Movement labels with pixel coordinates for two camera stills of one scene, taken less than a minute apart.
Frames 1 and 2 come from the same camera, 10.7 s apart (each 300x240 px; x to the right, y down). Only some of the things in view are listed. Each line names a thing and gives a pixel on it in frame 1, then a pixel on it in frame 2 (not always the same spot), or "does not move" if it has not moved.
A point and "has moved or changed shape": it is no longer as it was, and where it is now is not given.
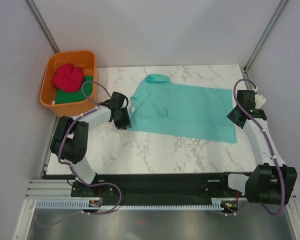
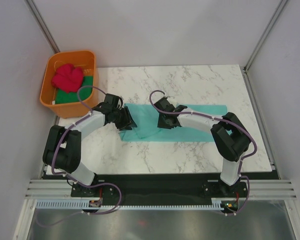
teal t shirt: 189,111 has moved or changed shape
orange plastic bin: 84,59 does not move
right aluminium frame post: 245,68 does not move
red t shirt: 68,78 does not move
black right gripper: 231,116 → 161,124
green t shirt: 84,92 does not move
